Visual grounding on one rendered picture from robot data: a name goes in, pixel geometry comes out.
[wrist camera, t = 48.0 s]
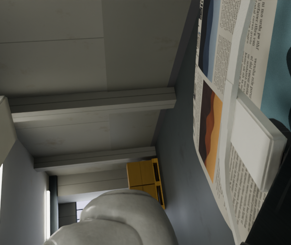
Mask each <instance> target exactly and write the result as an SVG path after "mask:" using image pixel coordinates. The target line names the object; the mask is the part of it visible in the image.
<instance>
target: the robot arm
mask: <svg viewBox="0 0 291 245"><path fill-rule="evenodd" d="M16 139H17V134H16V130H15V126H14V122H13V118H12V114H11V110H10V106H9V103H8V99H7V97H5V95H4V96H0V167H1V166H2V164H3V162H4V160H5V159H6V157H7V155H8V153H9V152H10V150H11V148H12V146H13V144H14V143H15V141H16ZM230 141H231V143H232V145H233V146H234V148H235V150H236V151H237V153H238V155H239V156H240V158H241V160H242V161H243V163H244V165H245V166H246V168H247V170H248V171H249V173H250V175H251V177H252V178H253V180H254V182H255V183H256V185H257V186H258V188H259V190H260V191H261V192H268V194H267V196H266V198H265V200H264V202H263V204H262V206H261V209H260V211H259V213H258V215H257V217H256V219H255V221H254V224H253V226H252V228H251V230H250V232H249V234H248V236H247V239H246V241H245V242H241V244H240V245H291V132H290V130H289V129H287V128H286V126H285V125H284V124H283V123H282V122H280V121H278V120H276V119H274V118H270V119H268V118H267V117H266V116H265V115H264V114H263V112H262V111H261V110H260V109H259V108H258V107H257V106H256V105H255V104H254V103H253V102H252V101H251V100H250V99H249V97H248V96H247V95H246V94H245V93H244V92H243V91H242V90H241V89H240V88H239V87H238V91H237V98H236V104H235V111H234V118H233V126H232V133H231V140H230ZM43 245H179V244H178V240H177V237H176V234H175V231H174V229H173V227H172V225H171V222H170V220H169V218H168V216H167V215H166V213H165V211H164V209H163V208H162V206H161V205H160V203H159V202H158V201H157V200H156V199H155V198H153V197H152V196H151V195H150V194H148V193H147V192H144V191H141V190H131V189H124V190H113V191H109V192H105V193H103V194H101V195H99V196H98V197H97V198H94V199H93V200H91V201H90V202H89V203H88V204H87V205H86V206H85V207H84V208H83V210H82V211H81V213H80V217H79V222H77V223H74V224H70V225H66V226H62V227H61V228H59V229H58V230H57V231H56V232H55V233H53V234H52V235H51V236H50V237H49V238H48V239H47V240H46V241H45V243H44V244H43Z"/></svg>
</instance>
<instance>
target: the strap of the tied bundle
mask: <svg viewBox="0 0 291 245"><path fill-rule="evenodd" d="M255 1H256V0H241V4H240V8H239V12H238V16H237V20H236V25H235V29H234V33H233V37H232V44H231V51H230V59H229V66H228V73H227V79H226V82H225V91H224V99H223V108H222V117H221V123H222V125H221V136H220V147H219V166H220V182H221V187H222V192H223V196H224V201H225V205H226V209H227V213H228V217H229V221H230V225H231V229H232V233H233V237H234V241H235V244H236V245H240V244H241V238H240V234H239V230H238V226H237V222H236V216H235V212H234V207H233V202H232V197H231V192H230V173H229V158H230V149H231V141H230V140H231V133H232V126H233V118H234V111H235V104H236V98H237V91H238V84H239V77H240V70H241V64H242V58H243V52H244V45H245V39H246V36H247V32H248V29H249V25H250V21H251V17H252V14H253V10H254V6H255Z"/></svg>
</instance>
